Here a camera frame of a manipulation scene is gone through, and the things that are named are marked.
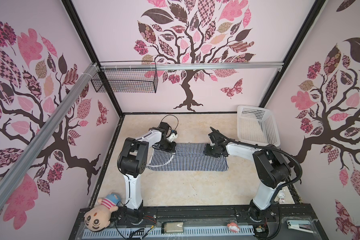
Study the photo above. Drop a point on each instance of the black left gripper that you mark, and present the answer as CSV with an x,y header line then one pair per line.
x,y
171,148

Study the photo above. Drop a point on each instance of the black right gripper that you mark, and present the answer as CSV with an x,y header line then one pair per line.
x,y
207,146

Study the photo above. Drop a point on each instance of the navy striped tank top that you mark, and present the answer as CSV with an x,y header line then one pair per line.
x,y
187,157

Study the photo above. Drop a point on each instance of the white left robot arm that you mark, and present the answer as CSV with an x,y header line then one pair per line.
x,y
133,160

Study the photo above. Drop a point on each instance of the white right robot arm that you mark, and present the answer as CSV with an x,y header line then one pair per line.
x,y
270,162

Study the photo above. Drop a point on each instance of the white plastic laundry basket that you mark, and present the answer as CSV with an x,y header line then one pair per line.
x,y
257,126

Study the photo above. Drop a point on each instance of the small white rabbit figurine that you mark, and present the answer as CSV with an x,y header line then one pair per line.
x,y
281,197

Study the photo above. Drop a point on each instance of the plush doll striped shirt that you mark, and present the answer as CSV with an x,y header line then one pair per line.
x,y
98,218

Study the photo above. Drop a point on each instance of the white stapler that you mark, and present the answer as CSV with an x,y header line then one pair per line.
x,y
300,225

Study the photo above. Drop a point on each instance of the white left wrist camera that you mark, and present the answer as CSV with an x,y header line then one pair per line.
x,y
172,136

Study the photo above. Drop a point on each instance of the black wire mesh basket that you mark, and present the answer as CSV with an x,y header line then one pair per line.
x,y
126,77

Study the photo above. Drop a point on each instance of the pink toy on rail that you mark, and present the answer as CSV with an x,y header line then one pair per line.
x,y
233,227

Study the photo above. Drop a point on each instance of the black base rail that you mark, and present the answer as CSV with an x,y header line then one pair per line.
x,y
203,223

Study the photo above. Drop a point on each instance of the beige box on rail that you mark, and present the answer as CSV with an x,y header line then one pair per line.
x,y
173,228

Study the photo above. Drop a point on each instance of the aluminium rail back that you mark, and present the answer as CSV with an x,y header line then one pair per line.
x,y
210,66

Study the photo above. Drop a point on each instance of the aluminium rail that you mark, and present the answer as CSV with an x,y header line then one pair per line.
x,y
210,66
18,170

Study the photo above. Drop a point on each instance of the aluminium rail left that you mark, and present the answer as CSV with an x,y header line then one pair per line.
x,y
18,170

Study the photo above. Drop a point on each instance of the black corner frame post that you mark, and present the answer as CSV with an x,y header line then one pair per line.
x,y
305,29
79,27

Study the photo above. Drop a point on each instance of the black right corner frame post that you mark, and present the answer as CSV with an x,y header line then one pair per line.
x,y
305,29

